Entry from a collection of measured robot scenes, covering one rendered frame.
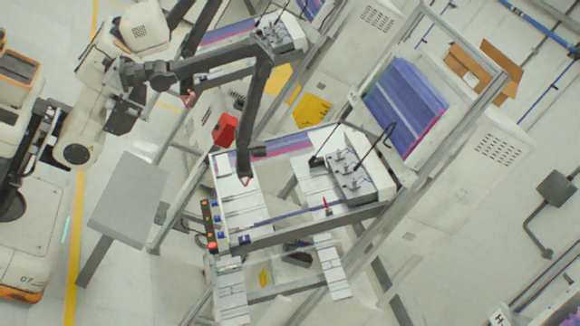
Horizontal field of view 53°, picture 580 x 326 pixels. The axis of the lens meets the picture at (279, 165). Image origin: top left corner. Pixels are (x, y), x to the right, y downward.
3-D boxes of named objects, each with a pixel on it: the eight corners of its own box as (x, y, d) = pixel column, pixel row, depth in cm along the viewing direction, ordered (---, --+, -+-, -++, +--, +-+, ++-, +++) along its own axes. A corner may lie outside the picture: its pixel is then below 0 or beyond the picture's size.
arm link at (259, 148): (236, 129, 237) (237, 142, 231) (263, 125, 239) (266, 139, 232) (237, 150, 245) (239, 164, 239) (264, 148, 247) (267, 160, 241)
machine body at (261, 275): (211, 364, 286) (277, 281, 261) (197, 263, 341) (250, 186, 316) (315, 384, 316) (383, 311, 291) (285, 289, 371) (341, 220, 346)
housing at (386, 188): (380, 214, 253) (378, 189, 244) (345, 151, 291) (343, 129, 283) (397, 209, 254) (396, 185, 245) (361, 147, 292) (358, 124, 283)
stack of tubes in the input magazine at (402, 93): (402, 158, 239) (444, 108, 228) (362, 99, 279) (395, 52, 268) (423, 168, 245) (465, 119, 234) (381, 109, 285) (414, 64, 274)
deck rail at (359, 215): (231, 257, 246) (228, 247, 242) (231, 254, 247) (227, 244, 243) (390, 213, 251) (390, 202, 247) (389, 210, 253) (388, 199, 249)
